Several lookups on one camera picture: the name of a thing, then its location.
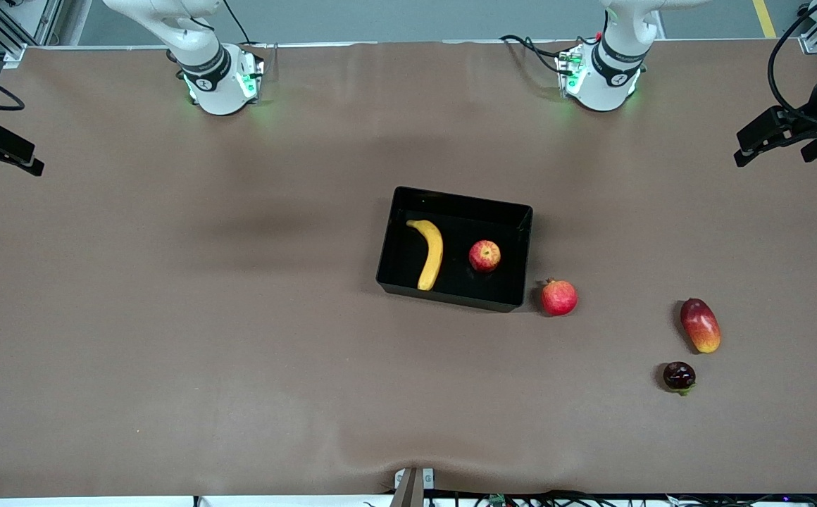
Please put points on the red pomegranate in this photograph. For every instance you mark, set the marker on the red pomegranate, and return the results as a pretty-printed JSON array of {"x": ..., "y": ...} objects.
[{"x": 558, "y": 298}]

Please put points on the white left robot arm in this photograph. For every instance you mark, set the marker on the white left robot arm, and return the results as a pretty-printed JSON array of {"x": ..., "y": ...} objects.
[{"x": 609, "y": 77}]

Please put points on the red yellow mango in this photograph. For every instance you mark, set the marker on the red yellow mango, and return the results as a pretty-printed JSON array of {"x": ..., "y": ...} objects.
[{"x": 701, "y": 325}]

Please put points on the red yellow apple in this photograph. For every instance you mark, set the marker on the red yellow apple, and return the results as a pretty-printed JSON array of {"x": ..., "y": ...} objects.
[{"x": 484, "y": 256}]

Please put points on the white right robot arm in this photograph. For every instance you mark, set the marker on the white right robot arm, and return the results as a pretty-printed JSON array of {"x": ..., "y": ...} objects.
[{"x": 211, "y": 77}]

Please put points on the yellow banana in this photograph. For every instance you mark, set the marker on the yellow banana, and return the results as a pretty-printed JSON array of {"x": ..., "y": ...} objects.
[{"x": 433, "y": 253}]

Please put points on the metal table edge bracket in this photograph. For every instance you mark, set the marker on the metal table edge bracket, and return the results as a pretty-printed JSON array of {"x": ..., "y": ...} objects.
[{"x": 414, "y": 486}]

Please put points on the dark purple mangosteen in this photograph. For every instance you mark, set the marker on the dark purple mangosteen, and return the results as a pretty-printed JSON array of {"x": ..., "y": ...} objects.
[{"x": 679, "y": 376}]

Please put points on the black rectangular plastic box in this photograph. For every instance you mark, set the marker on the black rectangular plastic box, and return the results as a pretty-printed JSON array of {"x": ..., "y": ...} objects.
[{"x": 451, "y": 292}]

